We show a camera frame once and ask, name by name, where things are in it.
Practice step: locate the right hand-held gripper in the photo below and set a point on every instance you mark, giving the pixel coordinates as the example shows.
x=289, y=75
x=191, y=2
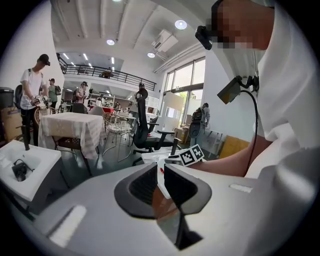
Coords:
x=191, y=155

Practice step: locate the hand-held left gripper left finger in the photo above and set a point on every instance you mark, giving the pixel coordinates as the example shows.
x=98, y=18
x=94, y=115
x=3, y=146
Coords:
x=135, y=195

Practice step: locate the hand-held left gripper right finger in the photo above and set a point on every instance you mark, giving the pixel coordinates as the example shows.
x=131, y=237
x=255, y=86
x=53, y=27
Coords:
x=190, y=195

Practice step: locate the person's right forearm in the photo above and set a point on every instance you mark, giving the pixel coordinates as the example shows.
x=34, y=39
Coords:
x=225, y=162

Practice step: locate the brown cardboard box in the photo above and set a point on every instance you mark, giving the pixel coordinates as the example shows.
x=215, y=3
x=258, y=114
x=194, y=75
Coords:
x=11, y=123
x=182, y=135

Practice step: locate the white ceramic sink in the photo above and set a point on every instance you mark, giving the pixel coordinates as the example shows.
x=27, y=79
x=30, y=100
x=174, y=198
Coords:
x=152, y=157
x=42, y=160

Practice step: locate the yellow board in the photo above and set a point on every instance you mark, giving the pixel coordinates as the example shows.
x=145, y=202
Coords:
x=233, y=147

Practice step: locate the black office chair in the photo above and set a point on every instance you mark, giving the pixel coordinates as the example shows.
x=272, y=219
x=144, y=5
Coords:
x=143, y=130

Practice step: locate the black chest-mounted device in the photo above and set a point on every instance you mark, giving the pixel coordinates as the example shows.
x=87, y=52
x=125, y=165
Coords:
x=228, y=92

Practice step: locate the large glass window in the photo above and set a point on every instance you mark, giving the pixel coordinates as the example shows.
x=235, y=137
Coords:
x=186, y=75

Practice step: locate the table with white tablecloth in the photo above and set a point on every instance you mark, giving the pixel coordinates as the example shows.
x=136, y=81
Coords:
x=72, y=126

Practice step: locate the round ceiling light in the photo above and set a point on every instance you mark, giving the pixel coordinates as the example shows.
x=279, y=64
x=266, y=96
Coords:
x=151, y=54
x=110, y=42
x=180, y=24

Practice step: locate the person's white shirt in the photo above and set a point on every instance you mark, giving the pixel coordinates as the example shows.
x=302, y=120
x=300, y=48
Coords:
x=287, y=100

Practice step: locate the black balcony railing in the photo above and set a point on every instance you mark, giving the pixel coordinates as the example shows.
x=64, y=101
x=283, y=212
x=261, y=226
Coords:
x=107, y=73

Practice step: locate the white ceiling air conditioner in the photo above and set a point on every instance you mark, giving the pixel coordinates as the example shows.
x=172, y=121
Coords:
x=165, y=41

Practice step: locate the wicker chair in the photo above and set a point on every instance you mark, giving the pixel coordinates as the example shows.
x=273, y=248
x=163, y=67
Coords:
x=41, y=115

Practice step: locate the person's head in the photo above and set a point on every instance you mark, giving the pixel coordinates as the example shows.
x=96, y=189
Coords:
x=245, y=22

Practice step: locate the black bin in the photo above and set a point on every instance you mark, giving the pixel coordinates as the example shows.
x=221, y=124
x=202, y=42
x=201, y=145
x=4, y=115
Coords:
x=6, y=97

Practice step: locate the black head-mounted camera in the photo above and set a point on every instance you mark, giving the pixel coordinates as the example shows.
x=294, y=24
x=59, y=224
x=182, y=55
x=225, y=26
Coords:
x=203, y=37

